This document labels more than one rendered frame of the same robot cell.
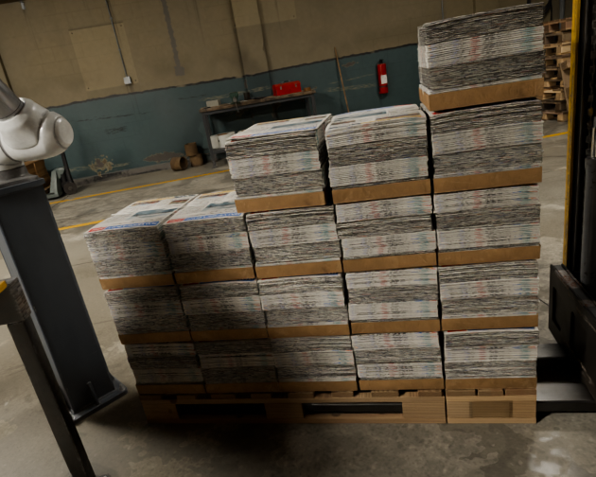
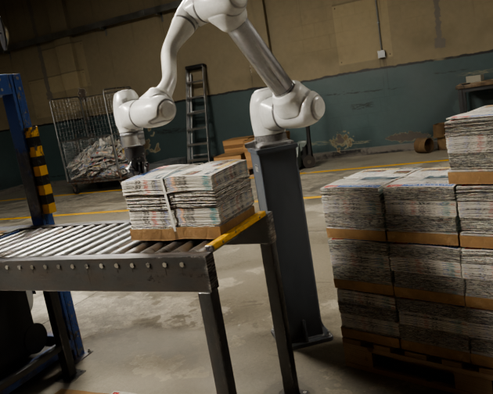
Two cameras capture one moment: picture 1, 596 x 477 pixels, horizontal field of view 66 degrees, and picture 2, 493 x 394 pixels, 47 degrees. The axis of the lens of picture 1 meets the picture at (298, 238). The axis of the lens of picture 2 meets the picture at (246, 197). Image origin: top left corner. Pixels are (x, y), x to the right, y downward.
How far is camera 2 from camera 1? 0.66 m
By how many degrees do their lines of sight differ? 32
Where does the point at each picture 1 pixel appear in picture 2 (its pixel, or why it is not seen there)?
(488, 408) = not seen: outside the picture
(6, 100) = (283, 82)
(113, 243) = (342, 199)
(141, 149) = (385, 127)
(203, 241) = (415, 206)
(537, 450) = not seen: outside the picture
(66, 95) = (320, 69)
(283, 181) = not seen: outside the picture
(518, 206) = not seen: outside the picture
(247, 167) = (462, 143)
